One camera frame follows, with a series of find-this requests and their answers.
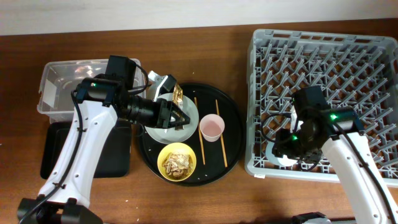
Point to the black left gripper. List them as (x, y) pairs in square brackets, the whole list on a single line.
[(166, 110)]

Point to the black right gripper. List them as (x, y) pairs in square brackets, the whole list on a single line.
[(281, 147)]

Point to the light blue cup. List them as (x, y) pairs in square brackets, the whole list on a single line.
[(283, 161)]

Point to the pink cup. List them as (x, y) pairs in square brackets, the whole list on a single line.
[(211, 127)]

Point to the yellow bowl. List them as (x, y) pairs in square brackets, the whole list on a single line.
[(178, 148)]

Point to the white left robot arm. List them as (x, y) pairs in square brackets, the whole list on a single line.
[(65, 197)]

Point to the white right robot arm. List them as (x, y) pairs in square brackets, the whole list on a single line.
[(320, 131)]

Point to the grey dishwasher rack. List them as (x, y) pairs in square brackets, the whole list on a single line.
[(359, 71)]

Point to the grey plate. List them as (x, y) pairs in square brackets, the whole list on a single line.
[(171, 135)]

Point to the gold snack wrapper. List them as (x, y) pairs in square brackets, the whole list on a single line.
[(177, 99)]

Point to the food scraps in bowl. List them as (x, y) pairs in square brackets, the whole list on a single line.
[(177, 165)]

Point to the round black tray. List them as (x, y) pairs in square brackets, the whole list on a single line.
[(234, 135)]

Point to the right wooden chopstick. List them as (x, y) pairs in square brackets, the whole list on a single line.
[(221, 137)]

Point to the black rectangular tray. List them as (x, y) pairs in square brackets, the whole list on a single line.
[(115, 157)]

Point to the clear plastic bin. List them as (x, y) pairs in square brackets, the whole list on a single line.
[(116, 82)]

